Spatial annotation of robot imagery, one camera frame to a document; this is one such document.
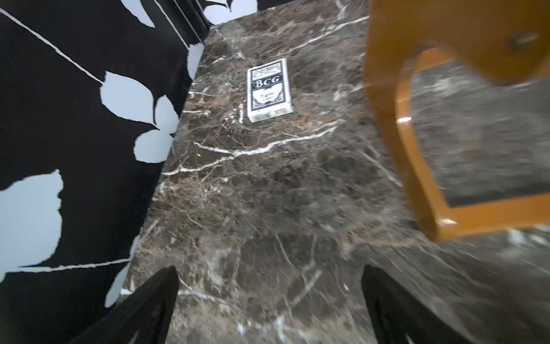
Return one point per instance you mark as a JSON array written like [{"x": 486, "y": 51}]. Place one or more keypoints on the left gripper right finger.
[{"x": 397, "y": 316}]

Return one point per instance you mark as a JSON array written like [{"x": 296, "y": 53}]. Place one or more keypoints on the orange wooden shelf rack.
[{"x": 460, "y": 92}]

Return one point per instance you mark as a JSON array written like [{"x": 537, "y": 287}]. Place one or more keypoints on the small black white card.
[{"x": 268, "y": 91}]

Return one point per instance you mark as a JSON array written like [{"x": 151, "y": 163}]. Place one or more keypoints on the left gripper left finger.
[{"x": 143, "y": 317}]

